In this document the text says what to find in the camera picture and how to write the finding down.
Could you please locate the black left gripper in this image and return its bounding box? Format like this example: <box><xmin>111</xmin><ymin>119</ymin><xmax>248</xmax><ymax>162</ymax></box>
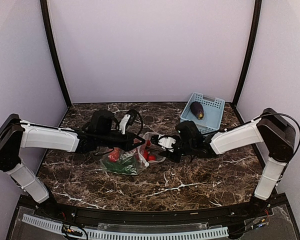
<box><xmin>97</xmin><ymin>130</ymin><xmax>145</xmax><ymax>152</ymax></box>

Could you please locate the clear zip top bag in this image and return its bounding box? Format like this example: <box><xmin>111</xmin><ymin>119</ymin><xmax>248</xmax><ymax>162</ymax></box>
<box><xmin>100</xmin><ymin>132</ymin><xmax>166</xmax><ymax>175</ymax></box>

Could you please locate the purple fake eggplant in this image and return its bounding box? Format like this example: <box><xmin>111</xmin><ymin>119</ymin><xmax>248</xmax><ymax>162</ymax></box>
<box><xmin>190</xmin><ymin>101</ymin><xmax>204</xmax><ymax>120</ymax></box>

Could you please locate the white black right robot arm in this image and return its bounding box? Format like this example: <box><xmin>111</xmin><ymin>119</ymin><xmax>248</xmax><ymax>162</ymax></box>
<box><xmin>150</xmin><ymin>108</ymin><xmax>300</xmax><ymax>217</ymax></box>

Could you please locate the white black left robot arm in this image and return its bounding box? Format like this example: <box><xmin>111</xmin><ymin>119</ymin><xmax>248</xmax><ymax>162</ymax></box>
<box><xmin>0</xmin><ymin>109</ymin><xmax>146</xmax><ymax>218</ymax></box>

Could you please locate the red fake tomato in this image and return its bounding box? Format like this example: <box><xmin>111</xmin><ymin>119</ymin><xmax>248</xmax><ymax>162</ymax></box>
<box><xmin>108</xmin><ymin>148</ymin><xmax>121</xmax><ymax>163</ymax></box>

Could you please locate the green fake vegetable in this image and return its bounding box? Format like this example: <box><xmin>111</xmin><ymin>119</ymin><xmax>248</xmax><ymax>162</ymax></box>
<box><xmin>100</xmin><ymin>156</ymin><xmax>138</xmax><ymax>175</ymax></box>

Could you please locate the light blue perforated basket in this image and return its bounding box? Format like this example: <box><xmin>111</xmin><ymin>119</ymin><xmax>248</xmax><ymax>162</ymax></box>
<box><xmin>180</xmin><ymin>92</ymin><xmax>225</xmax><ymax>134</ymax></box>

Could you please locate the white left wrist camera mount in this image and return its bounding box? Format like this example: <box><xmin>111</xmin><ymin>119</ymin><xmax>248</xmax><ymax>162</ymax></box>
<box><xmin>119</xmin><ymin>114</ymin><xmax>131</xmax><ymax>135</ymax></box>

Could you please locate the black front mounting rail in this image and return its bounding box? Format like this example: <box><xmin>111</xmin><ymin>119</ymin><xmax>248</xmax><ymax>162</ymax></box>
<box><xmin>42</xmin><ymin>202</ymin><xmax>265</xmax><ymax>226</ymax></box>

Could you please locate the white slotted cable duct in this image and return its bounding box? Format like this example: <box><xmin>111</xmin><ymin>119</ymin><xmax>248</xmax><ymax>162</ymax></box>
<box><xmin>22</xmin><ymin>214</ymin><xmax>229</xmax><ymax>240</ymax></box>

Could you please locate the black corner frame post left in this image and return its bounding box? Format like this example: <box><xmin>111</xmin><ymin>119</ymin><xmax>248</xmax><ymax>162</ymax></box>
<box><xmin>39</xmin><ymin>0</ymin><xmax>72</xmax><ymax>109</ymax></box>

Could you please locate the black corner frame post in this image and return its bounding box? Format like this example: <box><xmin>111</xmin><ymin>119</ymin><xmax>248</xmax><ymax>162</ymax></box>
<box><xmin>39</xmin><ymin>0</ymin><xmax>72</xmax><ymax>109</ymax></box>
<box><xmin>232</xmin><ymin>0</ymin><xmax>262</xmax><ymax>109</ymax></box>

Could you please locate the black corner frame post right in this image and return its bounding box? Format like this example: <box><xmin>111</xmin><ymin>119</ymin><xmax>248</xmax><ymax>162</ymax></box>
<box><xmin>232</xmin><ymin>0</ymin><xmax>262</xmax><ymax>109</ymax></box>

